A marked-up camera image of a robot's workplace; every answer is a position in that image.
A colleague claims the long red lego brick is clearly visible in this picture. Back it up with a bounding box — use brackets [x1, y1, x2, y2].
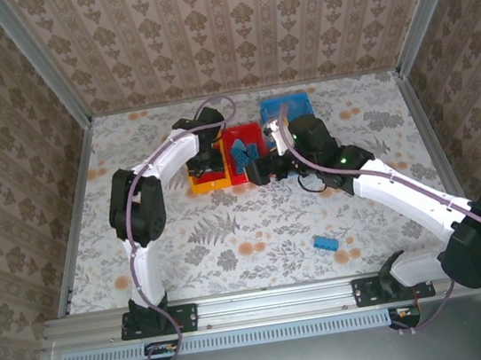
[193, 167, 227, 185]

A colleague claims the yellow plastic bin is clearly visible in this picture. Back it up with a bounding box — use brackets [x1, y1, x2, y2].
[184, 139, 233, 197]

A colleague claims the blue lego slope piece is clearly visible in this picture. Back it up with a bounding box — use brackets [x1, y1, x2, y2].
[228, 137, 251, 164]

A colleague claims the red plastic bin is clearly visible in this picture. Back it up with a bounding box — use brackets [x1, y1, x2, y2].
[219, 121, 271, 188]

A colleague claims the blue plastic bin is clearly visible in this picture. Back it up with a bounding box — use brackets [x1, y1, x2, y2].
[257, 90, 322, 160]

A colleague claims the floral table cover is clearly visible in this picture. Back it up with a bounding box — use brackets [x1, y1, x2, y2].
[42, 62, 481, 317]

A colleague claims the light blue flat lego brick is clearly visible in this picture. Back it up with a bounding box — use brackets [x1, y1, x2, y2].
[312, 231, 342, 256]

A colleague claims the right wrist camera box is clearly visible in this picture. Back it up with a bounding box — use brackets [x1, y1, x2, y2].
[261, 117, 292, 160]

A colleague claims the aluminium back rail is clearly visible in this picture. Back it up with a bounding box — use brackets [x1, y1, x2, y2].
[87, 64, 401, 120]

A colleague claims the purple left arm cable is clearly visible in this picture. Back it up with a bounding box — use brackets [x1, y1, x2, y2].
[107, 93, 273, 360]

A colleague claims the aluminium side rail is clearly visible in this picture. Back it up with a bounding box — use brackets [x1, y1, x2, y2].
[30, 117, 121, 318]
[395, 60, 481, 265]

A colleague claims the aluminium front rail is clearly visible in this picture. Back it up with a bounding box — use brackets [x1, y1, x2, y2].
[40, 256, 481, 353]

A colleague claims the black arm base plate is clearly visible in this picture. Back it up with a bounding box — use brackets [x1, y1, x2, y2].
[119, 302, 200, 342]
[351, 268, 437, 309]

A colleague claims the white slotted cable duct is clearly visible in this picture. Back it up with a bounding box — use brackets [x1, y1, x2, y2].
[59, 307, 396, 360]

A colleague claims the aluminium frame post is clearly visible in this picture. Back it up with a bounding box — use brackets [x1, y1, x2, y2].
[385, 0, 481, 78]
[0, 0, 95, 138]

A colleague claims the black cable connector box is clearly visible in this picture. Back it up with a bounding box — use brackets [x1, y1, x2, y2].
[143, 339, 182, 360]
[386, 301, 423, 331]

